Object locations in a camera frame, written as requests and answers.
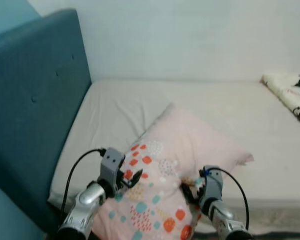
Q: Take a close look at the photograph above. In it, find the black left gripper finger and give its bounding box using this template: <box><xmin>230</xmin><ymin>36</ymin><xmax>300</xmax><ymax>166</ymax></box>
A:
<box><xmin>126</xmin><ymin>169</ymin><xmax>144</xmax><ymax>189</ymax></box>

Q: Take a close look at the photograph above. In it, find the pink pillow with coloured dots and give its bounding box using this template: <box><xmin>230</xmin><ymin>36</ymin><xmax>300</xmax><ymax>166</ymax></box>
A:
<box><xmin>90</xmin><ymin>102</ymin><xmax>254</xmax><ymax>240</ymax></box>

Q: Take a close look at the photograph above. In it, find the white sheeted mattress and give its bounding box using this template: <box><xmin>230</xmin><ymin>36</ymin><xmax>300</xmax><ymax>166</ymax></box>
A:
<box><xmin>47</xmin><ymin>77</ymin><xmax>300</xmax><ymax>236</ymax></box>

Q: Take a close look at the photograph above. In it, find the cream cartoon print blanket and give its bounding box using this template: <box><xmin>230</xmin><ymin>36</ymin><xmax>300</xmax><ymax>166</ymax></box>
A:
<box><xmin>261</xmin><ymin>72</ymin><xmax>300</xmax><ymax>126</ymax></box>

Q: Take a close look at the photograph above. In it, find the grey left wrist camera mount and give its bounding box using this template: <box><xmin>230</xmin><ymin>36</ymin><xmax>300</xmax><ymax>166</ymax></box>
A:
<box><xmin>97</xmin><ymin>147</ymin><xmax>126</xmax><ymax>186</ymax></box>

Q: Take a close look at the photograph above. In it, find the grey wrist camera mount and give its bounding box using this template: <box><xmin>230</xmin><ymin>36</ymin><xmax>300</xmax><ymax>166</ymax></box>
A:
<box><xmin>97</xmin><ymin>147</ymin><xmax>126</xmax><ymax>186</ymax></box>
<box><xmin>200</xmin><ymin>166</ymin><xmax>225</xmax><ymax>202</ymax></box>

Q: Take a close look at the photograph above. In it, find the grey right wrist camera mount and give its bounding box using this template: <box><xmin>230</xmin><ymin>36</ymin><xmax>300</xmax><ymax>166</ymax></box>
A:
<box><xmin>200</xmin><ymin>166</ymin><xmax>225</xmax><ymax>202</ymax></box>

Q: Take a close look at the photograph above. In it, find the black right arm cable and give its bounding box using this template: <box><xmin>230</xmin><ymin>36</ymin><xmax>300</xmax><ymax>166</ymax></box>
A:
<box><xmin>210</xmin><ymin>167</ymin><xmax>251</xmax><ymax>231</ymax></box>

